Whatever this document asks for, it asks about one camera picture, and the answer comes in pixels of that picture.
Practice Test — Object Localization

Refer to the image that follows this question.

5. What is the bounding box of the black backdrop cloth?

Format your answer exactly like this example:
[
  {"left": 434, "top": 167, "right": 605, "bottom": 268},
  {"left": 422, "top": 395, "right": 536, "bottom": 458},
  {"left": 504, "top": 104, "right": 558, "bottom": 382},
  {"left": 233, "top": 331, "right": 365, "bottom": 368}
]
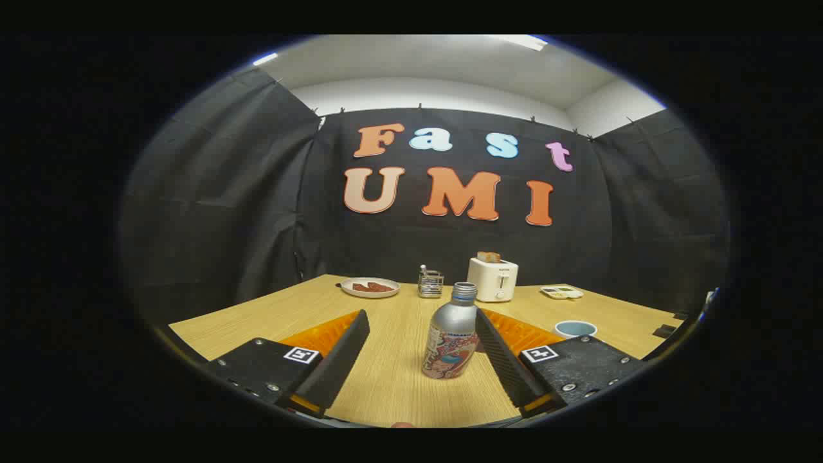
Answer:
[{"left": 119, "top": 68, "right": 730, "bottom": 325}]

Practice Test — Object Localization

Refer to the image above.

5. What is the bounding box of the white cup blue inside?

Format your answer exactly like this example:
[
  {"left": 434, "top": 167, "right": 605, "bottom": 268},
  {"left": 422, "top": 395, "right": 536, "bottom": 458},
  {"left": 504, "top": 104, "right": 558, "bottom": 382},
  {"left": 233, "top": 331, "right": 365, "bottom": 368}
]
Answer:
[{"left": 554, "top": 320, "right": 598, "bottom": 340}]

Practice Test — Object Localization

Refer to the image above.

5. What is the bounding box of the white round plate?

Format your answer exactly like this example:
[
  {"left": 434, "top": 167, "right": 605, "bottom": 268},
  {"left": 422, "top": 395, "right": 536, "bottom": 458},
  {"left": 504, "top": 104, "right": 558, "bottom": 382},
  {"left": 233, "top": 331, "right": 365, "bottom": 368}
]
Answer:
[{"left": 339, "top": 277, "right": 401, "bottom": 299}]

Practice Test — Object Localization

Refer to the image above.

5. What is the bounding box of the metal wire holder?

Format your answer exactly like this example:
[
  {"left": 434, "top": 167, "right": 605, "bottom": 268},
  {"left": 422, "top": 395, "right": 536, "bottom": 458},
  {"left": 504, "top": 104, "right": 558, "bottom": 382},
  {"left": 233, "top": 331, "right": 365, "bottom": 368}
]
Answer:
[{"left": 418, "top": 264, "right": 445, "bottom": 299}]

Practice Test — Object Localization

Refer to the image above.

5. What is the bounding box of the wooden table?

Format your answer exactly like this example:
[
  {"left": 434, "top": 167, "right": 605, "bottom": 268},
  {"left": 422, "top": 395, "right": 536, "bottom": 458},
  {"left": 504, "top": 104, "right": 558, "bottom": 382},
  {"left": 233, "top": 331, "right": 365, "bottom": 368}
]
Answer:
[{"left": 168, "top": 275, "right": 685, "bottom": 428}]

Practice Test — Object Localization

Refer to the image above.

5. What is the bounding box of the white toaster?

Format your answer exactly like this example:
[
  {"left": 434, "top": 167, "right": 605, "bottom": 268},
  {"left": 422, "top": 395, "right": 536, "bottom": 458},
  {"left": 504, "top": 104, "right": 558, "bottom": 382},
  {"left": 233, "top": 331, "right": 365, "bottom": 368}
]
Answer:
[{"left": 467, "top": 257, "right": 519, "bottom": 303}]

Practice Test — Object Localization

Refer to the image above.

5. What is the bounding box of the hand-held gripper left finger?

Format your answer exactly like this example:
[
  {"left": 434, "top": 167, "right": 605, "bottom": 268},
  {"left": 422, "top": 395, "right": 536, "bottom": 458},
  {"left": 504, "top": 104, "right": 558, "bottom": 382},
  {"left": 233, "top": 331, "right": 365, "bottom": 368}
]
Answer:
[{"left": 204, "top": 309, "right": 371, "bottom": 420}]

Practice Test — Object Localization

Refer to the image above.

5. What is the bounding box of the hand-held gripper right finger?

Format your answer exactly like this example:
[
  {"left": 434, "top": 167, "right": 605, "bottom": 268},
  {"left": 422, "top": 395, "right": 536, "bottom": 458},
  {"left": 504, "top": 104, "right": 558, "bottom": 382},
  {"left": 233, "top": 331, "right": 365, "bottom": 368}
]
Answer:
[{"left": 475, "top": 307, "right": 646, "bottom": 419}]

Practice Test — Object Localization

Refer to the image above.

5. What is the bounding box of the silver juice bottle printed label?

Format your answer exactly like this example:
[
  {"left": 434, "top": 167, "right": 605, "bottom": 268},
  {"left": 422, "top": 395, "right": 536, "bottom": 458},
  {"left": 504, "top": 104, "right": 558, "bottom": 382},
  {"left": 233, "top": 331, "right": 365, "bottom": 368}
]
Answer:
[{"left": 422, "top": 282, "right": 480, "bottom": 380}]

